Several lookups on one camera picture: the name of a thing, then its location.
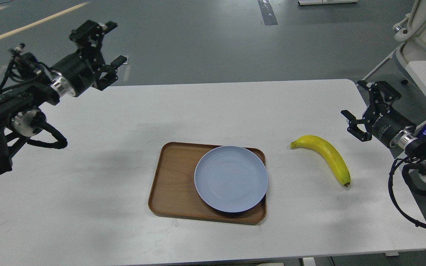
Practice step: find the light blue plate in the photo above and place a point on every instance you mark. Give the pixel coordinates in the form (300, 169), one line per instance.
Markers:
(231, 179)

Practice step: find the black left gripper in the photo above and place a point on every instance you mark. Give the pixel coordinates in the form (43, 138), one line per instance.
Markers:
(78, 71)

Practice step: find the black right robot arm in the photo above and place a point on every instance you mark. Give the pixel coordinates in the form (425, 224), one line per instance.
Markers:
(414, 147)

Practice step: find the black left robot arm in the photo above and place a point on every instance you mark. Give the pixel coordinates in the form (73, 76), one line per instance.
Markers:
(28, 83)

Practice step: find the yellow banana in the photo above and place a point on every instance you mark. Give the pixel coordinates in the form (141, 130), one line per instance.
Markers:
(330, 154)

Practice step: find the white office chair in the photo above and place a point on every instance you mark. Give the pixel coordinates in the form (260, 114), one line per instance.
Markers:
(411, 35)

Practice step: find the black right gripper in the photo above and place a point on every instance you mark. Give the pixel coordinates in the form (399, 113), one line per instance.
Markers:
(381, 120)

